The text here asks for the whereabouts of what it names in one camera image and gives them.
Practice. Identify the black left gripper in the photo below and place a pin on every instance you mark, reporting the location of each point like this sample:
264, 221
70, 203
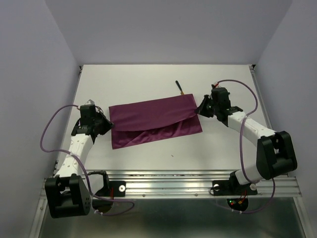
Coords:
108, 126

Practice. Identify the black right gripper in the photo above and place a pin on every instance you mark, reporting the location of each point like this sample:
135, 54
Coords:
200, 109

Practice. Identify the purple cloth napkin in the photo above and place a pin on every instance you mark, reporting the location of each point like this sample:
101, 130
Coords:
154, 120

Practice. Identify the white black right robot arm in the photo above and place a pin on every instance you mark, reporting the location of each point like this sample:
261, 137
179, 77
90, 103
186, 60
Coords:
275, 153

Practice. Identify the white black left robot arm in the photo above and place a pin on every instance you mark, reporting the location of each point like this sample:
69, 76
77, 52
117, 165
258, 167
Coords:
69, 192

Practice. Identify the aluminium left side rail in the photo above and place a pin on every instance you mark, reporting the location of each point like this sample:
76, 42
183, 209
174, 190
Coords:
66, 120

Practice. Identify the aluminium rail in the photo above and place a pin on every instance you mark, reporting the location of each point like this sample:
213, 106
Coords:
260, 97
66, 120

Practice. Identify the aluminium right side rail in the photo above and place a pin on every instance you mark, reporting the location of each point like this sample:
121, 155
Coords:
260, 97

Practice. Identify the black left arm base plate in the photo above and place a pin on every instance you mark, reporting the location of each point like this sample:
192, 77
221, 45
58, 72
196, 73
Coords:
104, 187

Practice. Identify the aluminium front rail frame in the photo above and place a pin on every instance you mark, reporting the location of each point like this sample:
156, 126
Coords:
192, 184

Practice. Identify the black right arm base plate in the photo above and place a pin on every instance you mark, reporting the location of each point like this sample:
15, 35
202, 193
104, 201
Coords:
226, 188

